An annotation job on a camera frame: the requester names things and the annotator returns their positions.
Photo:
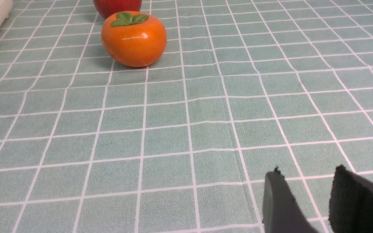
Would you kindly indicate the red apple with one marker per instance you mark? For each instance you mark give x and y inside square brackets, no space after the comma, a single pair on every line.
[107,8]

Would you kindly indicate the green checkered tablecloth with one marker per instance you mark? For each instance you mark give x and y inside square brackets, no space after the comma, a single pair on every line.
[90,146]

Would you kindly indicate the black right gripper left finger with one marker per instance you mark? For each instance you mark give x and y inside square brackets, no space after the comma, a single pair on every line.
[281,212]

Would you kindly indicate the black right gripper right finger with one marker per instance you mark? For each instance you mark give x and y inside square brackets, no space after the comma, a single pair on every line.
[351,203]

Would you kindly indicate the orange persimmon with green leaf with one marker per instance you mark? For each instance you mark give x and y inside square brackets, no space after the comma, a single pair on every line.
[134,39]

